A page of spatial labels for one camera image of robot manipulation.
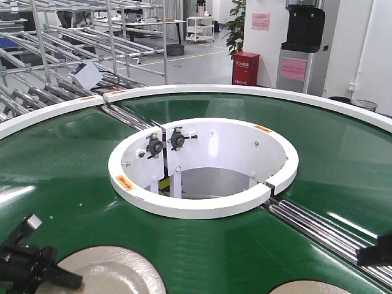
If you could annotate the white inner ring guard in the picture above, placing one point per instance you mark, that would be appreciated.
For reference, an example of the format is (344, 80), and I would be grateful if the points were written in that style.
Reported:
(202, 168)

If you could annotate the steel conveyor rollers left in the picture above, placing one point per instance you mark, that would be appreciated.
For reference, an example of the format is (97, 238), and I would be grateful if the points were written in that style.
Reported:
(128, 117)

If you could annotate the white outer rim guard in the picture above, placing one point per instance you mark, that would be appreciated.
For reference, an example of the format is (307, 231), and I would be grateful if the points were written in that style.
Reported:
(21, 122)

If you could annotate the beige textured plate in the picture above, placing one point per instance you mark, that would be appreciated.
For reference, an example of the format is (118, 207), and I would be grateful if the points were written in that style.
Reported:
(307, 287)
(109, 269)

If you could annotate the black water dispenser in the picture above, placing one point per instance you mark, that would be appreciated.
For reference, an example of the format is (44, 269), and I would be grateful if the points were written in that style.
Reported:
(304, 37)

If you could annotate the red fire extinguisher box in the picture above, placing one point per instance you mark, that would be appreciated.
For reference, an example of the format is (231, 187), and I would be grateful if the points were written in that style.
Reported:
(245, 69)

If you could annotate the wire mesh waste bin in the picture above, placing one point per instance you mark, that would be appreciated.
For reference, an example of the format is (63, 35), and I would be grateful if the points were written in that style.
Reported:
(365, 104)

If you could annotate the green potted plant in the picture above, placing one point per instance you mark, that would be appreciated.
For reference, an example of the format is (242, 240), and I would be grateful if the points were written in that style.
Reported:
(235, 36)

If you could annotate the grey control box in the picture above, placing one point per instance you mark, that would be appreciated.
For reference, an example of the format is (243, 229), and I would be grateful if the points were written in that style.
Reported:
(86, 75)

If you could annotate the steel conveyor rollers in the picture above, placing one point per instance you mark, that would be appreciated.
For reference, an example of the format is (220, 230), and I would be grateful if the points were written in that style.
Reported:
(128, 117)
(329, 235)

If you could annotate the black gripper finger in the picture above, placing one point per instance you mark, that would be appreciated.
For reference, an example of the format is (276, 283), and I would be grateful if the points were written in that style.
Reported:
(378, 255)

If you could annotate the green conveyor belt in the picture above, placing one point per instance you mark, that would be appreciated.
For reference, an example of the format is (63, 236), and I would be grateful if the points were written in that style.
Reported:
(57, 169)

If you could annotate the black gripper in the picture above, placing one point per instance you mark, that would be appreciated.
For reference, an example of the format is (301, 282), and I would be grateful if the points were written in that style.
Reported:
(24, 269)

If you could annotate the metal roller rack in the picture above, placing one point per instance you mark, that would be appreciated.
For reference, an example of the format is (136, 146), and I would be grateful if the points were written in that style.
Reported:
(42, 41)

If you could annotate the white shelf cart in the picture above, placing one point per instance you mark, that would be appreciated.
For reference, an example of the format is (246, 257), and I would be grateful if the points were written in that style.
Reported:
(200, 29)

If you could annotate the steel conveyor rollers right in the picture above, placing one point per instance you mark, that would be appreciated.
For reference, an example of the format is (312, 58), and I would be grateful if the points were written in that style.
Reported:
(329, 235)

